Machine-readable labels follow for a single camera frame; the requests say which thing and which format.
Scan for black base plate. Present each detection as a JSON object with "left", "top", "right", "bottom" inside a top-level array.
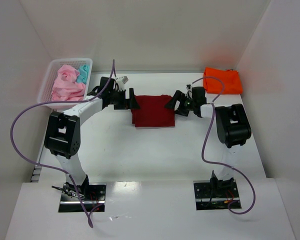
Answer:
[
  {"left": 193, "top": 178, "right": 242, "bottom": 211},
  {"left": 54, "top": 183, "right": 107, "bottom": 213}
]

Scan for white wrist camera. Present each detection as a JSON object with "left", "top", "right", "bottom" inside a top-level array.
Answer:
[
  {"left": 115, "top": 76, "right": 129, "bottom": 91},
  {"left": 186, "top": 84, "right": 193, "bottom": 92}
]

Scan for pink t shirt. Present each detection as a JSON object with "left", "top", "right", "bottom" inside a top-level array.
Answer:
[{"left": 51, "top": 64, "right": 86, "bottom": 102}]

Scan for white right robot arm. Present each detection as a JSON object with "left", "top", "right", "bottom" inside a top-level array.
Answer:
[{"left": 164, "top": 87, "right": 252, "bottom": 196}]

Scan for orange folded t shirt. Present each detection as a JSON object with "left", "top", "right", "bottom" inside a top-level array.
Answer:
[{"left": 203, "top": 67, "right": 243, "bottom": 95}]

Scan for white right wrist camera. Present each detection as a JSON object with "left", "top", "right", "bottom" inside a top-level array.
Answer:
[{"left": 186, "top": 84, "right": 193, "bottom": 92}]

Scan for dark red t shirt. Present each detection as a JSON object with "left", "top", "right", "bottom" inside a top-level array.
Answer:
[{"left": 131, "top": 94, "right": 175, "bottom": 128}]

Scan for white plastic laundry basket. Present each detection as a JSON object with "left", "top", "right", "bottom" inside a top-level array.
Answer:
[{"left": 37, "top": 58, "right": 93, "bottom": 103}]

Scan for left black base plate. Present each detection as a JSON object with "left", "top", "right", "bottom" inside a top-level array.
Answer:
[{"left": 54, "top": 183, "right": 107, "bottom": 213}]

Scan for teal t shirt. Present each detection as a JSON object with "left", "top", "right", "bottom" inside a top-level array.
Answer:
[{"left": 76, "top": 64, "right": 90, "bottom": 85}]

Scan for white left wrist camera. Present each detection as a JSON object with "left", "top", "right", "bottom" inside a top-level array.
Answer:
[{"left": 115, "top": 76, "right": 129, "bottom": 91}]

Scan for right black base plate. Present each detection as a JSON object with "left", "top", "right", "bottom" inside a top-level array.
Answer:
[{"left": 193, "top": 178, "right": 242, "bottom": 211}]

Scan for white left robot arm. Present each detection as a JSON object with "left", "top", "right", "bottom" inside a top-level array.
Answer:
[{"left": 44, "top": 76, "right": 140, "bottom": 197}]

